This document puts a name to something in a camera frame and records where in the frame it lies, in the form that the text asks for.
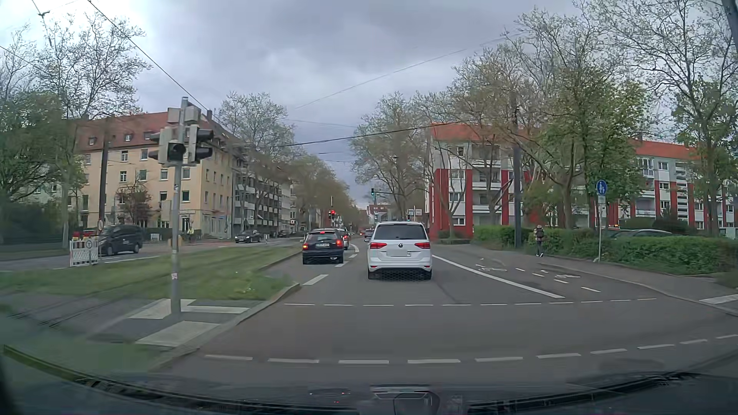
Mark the cream building with red roof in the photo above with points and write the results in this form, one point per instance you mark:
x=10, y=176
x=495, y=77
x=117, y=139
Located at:
x=144, y=173

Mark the grey road beyond tram track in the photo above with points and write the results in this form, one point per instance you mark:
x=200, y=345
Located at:
x=144, y=252

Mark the traffic light on grey pole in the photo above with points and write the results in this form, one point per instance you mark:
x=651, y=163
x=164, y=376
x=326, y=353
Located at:
x=176, y=173

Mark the white car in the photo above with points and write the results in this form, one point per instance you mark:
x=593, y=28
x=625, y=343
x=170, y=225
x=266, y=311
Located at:
x=399, y=250

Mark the grey asphalt road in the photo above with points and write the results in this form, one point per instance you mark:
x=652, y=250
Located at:
x=403, y=323

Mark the grassy tram track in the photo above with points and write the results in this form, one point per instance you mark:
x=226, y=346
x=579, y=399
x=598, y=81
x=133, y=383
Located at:
x=173, y=276

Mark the blue round sign on post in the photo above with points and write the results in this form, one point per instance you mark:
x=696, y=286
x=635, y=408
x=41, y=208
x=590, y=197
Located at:
x=601, y=213

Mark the green hedge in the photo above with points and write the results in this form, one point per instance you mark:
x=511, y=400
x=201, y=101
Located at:
x=651, y=251

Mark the dark blue car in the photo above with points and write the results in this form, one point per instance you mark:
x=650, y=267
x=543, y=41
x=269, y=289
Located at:
x=323, y=245

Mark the grey balconied building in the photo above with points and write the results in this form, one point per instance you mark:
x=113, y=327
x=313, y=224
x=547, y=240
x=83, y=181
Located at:
x=262, y=202

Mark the grey pavement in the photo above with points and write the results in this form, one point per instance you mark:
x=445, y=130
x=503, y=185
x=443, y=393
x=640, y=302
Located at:
x=634, y=276

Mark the car's own bonnet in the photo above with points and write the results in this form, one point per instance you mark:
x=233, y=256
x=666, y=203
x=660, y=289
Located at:
x=369, y=397

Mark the road markings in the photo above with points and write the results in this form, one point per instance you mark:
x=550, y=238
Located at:
x=501, y=281

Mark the dark parked car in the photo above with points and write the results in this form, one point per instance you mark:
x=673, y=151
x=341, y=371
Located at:
x=248, y=236

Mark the row of bare trees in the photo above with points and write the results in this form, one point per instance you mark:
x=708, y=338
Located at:
x=271, y=155

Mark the black van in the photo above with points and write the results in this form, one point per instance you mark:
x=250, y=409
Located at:
x=121, y=238

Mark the distant traffic light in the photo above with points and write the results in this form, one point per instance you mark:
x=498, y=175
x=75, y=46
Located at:
x=331, y=216

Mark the red and white apartment building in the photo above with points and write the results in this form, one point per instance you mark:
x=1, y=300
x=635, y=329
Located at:
x=663, y=184

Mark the grey parked car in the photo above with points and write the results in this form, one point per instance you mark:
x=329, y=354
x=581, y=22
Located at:
x=640, y=233

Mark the red and white barrier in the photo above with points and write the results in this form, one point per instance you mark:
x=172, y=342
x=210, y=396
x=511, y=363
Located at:
x=84, y=252

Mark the person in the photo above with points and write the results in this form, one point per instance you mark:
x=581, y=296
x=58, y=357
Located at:
x=539, y=239

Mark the green traffic light pole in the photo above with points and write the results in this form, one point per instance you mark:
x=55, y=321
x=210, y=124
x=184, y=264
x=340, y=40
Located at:
x=373, y=204

